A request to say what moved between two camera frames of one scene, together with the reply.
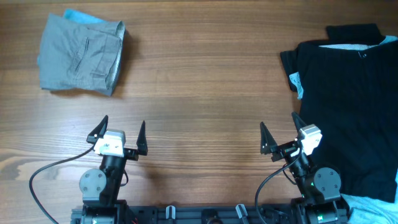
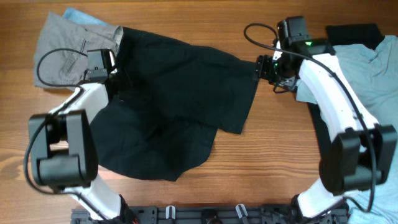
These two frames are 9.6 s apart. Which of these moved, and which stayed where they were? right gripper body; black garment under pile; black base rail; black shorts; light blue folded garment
Moved: right gripper body; black shorts
Stayed: black base rail; black garment under pile; light blue folded garment
